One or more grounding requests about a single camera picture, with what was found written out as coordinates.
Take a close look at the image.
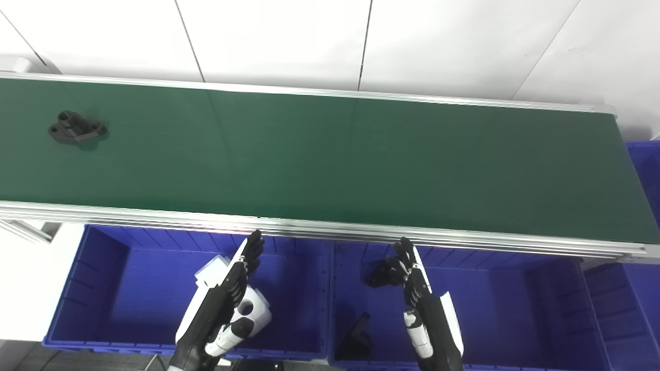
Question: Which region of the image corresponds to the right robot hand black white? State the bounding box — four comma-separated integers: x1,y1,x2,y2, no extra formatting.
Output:
387,237,465,371

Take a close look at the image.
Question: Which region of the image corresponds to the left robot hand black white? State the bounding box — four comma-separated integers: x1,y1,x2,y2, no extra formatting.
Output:
169,230,265,371

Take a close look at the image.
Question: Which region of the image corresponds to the black flanged cylinder part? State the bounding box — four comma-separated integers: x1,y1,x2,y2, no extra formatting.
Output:
48,111,108,144

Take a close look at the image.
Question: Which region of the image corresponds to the white block part with hole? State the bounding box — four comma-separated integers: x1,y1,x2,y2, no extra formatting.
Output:
194,255,273,342

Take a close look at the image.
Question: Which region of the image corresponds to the blue bin with black parts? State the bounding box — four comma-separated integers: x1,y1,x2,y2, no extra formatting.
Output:
327,240,613,371

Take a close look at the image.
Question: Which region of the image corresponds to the blue bin with white part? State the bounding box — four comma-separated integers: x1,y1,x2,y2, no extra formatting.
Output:
43,224,332,361

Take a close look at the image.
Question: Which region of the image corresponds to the black wedge shaped part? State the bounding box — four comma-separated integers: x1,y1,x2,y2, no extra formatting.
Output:
335,312,373,361

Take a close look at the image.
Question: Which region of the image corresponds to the empty blue plastic bin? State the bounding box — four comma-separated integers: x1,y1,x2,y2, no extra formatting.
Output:
583,140,660,371

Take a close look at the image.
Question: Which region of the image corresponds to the grey conveyor end housing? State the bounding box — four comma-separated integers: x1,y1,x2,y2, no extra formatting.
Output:
0,57,35,74

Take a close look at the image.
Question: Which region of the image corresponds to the aluminium conveyor support bracket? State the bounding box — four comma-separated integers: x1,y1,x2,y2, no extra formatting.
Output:
0,219,53,244

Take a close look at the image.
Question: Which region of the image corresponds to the green conveyor belt aluminium frame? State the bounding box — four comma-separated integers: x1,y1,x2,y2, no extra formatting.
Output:
0,72,660,259

